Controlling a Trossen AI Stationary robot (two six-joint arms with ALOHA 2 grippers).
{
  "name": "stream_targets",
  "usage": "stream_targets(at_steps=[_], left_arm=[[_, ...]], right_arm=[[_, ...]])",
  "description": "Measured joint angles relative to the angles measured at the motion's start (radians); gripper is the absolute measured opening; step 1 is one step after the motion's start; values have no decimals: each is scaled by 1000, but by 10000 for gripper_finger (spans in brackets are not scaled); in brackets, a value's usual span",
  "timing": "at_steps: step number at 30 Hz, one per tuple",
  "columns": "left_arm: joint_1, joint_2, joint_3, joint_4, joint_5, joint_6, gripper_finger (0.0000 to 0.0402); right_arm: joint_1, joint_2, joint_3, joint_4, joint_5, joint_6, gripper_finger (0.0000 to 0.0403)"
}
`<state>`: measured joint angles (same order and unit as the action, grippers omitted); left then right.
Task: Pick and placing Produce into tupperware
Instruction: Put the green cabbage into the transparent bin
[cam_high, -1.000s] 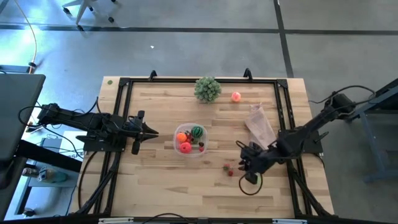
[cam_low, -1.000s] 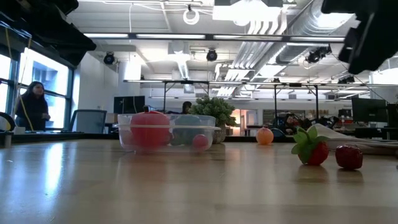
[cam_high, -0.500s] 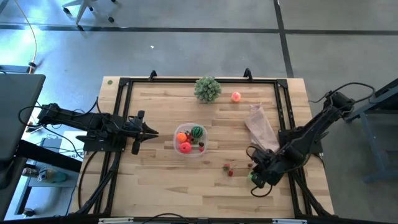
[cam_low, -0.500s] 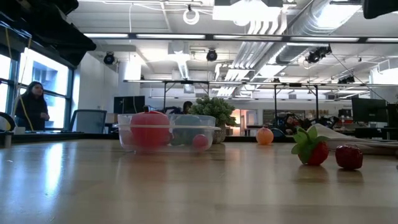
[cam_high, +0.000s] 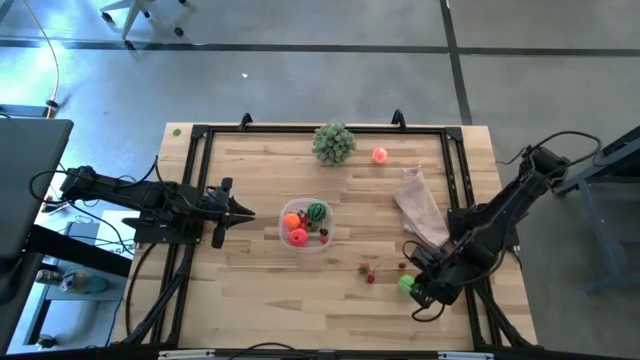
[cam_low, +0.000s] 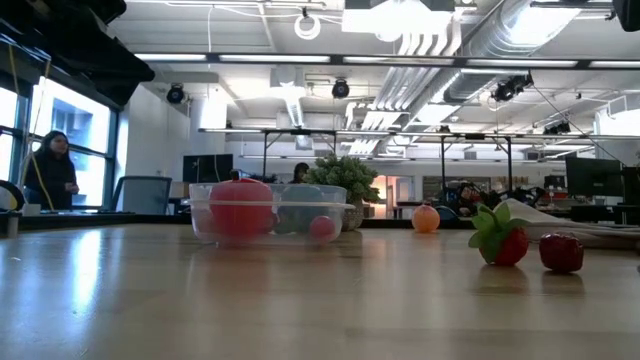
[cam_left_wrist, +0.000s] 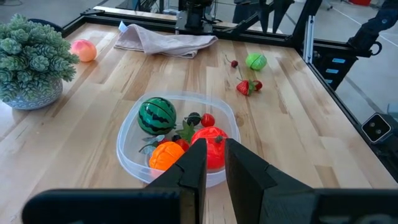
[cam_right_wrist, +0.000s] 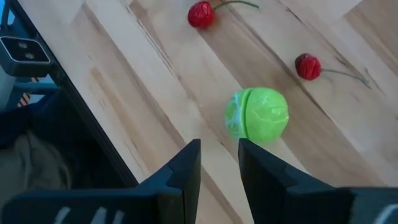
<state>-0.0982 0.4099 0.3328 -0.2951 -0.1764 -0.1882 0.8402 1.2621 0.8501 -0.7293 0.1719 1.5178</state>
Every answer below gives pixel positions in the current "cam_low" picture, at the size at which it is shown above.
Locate black aluminium table frame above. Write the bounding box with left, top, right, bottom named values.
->
left=0, top=212, right=640, bottom=232

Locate black computer monitor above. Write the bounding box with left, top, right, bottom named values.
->
left=182, top=153, right=235, bottom=187
left=564, top=157, right=624, bottom=197

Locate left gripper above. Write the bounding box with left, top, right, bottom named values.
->
left=0, top=0, right=156, bottom=108

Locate toy strawberry with green leaves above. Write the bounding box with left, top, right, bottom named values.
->
left=308, top=215, right=337, bottom=242
left=467, top=202, right=531, bottom=267

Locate black white round device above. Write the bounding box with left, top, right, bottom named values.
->
left=0, top=178, right=26, bottom=239

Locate black overhead light bar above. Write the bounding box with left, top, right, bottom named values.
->
left=132, top=52, right=636, bottom=71

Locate potted green succulent plant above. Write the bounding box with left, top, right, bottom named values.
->
left=303, top=153, right=381, bottom=233

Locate beige crumpled cloth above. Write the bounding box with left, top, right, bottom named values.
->
left=492, top=197, right=640, bottom=251

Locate clear plastic tupperware container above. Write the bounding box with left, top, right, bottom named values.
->
left=185, top=182, right=356, bottom=247

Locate silver ventilation duct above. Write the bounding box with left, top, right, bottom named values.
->
left=442, top=0, right=571, bottom=106

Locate red toy apple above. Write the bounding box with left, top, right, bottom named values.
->
left=208, top=169, right=276, bottom=239

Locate green striped toy watermelon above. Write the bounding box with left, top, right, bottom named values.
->
left=277, top=185, right=326, bottom=235

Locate black metal gantry frame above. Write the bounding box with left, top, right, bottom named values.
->
left=259, top=128, right=516, bottom=206

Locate white coiled cable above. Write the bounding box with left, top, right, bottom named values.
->
left=293, top=13, right=322, bottom=41

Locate black ceiling camera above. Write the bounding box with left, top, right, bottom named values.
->
left=489, top=72, right=535, bottom=104

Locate pink orange toy peach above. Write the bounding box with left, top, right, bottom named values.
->
left=411, top=203, right=442, bottom=234

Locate grey mesh office chair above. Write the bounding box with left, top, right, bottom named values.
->
left=110, top=175, right=173, bottom=216

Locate red toy cherry with stem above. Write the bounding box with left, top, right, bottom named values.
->
left=538, top=232, right=585, bottom=274

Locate large office window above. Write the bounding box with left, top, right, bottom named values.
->
left=0, top=74, right=121, bottom=211

